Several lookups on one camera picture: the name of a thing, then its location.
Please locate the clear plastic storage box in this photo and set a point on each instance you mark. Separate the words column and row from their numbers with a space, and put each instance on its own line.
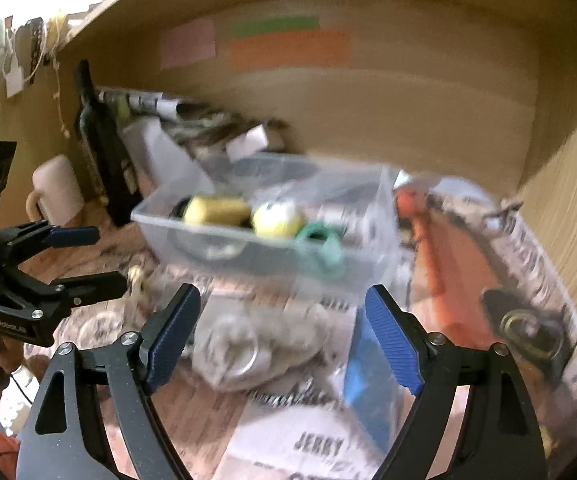
column 352, row 196

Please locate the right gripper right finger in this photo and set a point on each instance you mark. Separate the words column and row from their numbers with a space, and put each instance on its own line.
column 499, row 436

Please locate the pink ceramic mug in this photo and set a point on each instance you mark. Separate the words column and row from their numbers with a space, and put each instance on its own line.
column 55, row 194

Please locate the blue cloth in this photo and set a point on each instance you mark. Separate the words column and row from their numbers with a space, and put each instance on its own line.
column 370, row 388

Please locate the yellow soft ball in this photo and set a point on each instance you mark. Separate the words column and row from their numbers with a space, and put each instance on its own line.
column 283, row 219

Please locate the white paper card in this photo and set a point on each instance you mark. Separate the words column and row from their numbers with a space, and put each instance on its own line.
column 248, row 143

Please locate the green scrunchie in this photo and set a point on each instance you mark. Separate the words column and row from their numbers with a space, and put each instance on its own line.
column 320, row 251

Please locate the silver glitter pouch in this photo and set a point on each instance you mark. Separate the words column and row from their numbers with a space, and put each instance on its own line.
column 239, row 346

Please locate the pink sticky note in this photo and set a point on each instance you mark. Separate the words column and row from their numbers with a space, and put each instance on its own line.
column 187, row 44

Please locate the orange sticky note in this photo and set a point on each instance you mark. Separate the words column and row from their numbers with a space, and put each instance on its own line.
column 295, row 48

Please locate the vintage newspaper table mat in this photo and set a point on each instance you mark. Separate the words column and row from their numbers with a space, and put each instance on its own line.
column 477, row 274

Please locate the dark wine bottle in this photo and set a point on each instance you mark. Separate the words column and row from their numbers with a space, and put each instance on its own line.
column 111, row 159

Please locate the green sticky note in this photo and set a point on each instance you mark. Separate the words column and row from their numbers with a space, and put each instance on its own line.
column 274, row 25

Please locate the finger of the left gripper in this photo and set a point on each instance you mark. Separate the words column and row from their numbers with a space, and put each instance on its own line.
column 79, row 291
column 71, row 236

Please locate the yellow sponge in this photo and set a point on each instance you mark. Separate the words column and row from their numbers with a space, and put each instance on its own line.
column 216, row 210

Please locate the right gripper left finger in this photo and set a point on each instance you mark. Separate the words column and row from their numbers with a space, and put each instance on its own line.
column 64, row 436

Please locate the rolled newspaper stack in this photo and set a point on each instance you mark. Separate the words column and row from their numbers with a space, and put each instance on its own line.
column 161, row 104

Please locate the white charger with cable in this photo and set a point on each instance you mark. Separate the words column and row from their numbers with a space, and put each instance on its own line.
column 24, row 53

